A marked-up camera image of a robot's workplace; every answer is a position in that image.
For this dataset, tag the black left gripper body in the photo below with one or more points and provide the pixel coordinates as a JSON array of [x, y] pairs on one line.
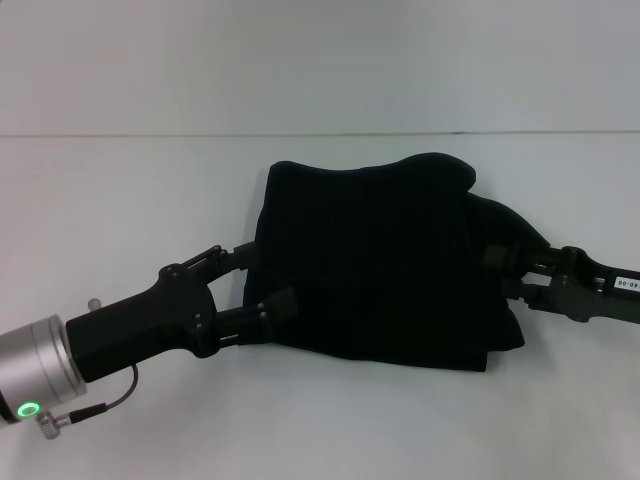
[[135, 330]]

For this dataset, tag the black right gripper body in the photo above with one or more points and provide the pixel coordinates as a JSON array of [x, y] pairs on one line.
[[595, 300]]

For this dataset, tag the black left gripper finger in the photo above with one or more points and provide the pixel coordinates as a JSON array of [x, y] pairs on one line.
[[235, 255], [280, 307]]

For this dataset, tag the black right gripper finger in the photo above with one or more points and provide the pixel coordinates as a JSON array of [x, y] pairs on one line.
[[530, 292], [500, 255]]

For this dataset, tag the black shirt with FREE print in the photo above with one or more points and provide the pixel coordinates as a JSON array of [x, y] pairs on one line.
[[375, 265]]

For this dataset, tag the small silver left wrist knob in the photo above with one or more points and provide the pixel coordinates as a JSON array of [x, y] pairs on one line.
[[94, 305]]

